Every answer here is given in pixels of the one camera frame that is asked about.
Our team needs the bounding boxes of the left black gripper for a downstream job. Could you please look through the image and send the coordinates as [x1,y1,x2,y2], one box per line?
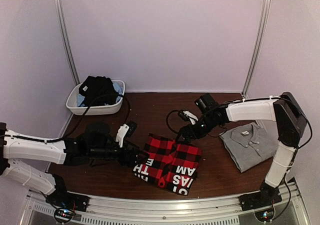
[88,138,150,168]

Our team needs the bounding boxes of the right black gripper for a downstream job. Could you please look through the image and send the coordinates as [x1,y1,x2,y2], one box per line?
[175,113,221,144]

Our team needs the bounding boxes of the red black plaid shirt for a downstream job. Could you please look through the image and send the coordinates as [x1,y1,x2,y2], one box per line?
[132,133,203,196]

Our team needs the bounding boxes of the white plastic laundry basket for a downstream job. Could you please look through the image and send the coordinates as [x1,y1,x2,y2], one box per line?
[65,79,126,116]

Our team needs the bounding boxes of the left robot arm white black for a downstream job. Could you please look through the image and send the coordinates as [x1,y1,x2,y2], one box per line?
[0,121,149,207]

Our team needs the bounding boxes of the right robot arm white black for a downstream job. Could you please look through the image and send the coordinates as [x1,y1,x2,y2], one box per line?
[176,91,311,206]

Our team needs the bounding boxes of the folded grey button shirt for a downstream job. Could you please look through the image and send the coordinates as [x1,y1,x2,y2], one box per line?
[219,122,278,173]

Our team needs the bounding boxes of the black shirt in basket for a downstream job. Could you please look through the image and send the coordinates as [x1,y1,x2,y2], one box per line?
[78,76,119,107]

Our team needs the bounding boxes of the light blue shirt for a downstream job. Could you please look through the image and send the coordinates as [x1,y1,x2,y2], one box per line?
[76,81,124,107]

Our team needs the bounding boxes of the left circuit board with leds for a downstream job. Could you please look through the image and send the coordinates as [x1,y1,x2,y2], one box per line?
[53,207,76,223]

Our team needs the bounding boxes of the circuit board with leds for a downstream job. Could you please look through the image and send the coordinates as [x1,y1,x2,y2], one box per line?
[53,207,76,223]
[254,208,275,223]

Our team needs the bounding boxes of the right circuit board with leds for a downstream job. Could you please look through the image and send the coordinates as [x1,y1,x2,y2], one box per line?
[254,208,275,223]

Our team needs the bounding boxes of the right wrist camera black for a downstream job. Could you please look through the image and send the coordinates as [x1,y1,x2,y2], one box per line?
[177,93,219,125]

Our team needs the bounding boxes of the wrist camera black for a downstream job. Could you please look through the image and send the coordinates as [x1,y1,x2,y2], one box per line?
[177,93,219,125]
[84,120,138,148]

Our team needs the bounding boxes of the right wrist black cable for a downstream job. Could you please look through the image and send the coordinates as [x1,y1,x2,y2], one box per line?
[165,109,186,133]

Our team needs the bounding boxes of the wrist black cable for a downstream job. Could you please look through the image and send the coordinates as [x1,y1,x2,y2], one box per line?
[42,92,132,145]
[165,109,186,133]

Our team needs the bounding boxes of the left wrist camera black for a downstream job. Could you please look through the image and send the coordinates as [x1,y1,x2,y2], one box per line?
[84,120,138,148]

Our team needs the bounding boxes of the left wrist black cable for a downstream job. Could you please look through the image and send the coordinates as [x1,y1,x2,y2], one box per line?
[42,92,132,145]

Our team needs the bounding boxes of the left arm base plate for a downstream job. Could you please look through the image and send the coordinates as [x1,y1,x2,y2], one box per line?
[45,192,90,212]

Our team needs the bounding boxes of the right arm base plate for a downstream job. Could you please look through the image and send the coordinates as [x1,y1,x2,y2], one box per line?
[238,191,282,212]

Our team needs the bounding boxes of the front aluminium rail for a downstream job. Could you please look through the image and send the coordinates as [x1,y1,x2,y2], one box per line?
[17,180,311,225]

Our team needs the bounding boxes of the right aluminium frame post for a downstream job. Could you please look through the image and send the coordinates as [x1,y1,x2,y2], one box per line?
[241,0,272,98]

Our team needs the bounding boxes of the aluminium frame post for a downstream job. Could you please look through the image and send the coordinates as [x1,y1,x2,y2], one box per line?
[241,0,272,98]
[54,0,80,85]

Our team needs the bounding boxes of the left aluminium frame post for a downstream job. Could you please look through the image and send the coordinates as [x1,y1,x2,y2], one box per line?
[54,0,80,85]

